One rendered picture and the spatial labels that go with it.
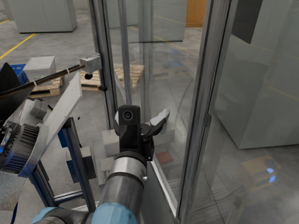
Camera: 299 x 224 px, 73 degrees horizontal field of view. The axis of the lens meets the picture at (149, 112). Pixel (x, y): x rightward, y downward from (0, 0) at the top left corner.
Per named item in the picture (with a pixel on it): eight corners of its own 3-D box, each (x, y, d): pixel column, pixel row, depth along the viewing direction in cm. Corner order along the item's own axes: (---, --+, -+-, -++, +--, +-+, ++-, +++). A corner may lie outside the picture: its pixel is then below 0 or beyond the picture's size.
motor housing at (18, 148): (29, 150, 113) (2, 144, 106) (48, 121, 107) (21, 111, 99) (21, 184, 95) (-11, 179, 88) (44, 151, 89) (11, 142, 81)
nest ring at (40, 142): (27, 150, 115) (20, 149, 113) (50, 116, 108) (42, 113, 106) (18, 190, 94) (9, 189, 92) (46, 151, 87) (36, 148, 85)
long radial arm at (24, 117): (41, 134, 107) (17, 126, 100) (34, 144, 109) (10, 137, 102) (46, 106, 130) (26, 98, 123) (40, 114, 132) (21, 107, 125)
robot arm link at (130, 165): (102, 171, 38) (143, 172, 37) (109, 154, 42) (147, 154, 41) (111, 194, 43) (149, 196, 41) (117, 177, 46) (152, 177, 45)
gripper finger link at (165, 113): (169, 122, 60) (148, 139, 55) (167, 105, 57) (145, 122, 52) (178, 126, 58) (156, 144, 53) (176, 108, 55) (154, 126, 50)
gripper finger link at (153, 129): (156, 118, 55) (134, 136, 50) (156, 113, 54) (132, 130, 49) (170, 124, 52) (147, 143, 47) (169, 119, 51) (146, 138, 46)
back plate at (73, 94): (25, 147, 133) (22, 146, 132) (78, 62, 114) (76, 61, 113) (5, 227, 91) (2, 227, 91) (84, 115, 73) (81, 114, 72)
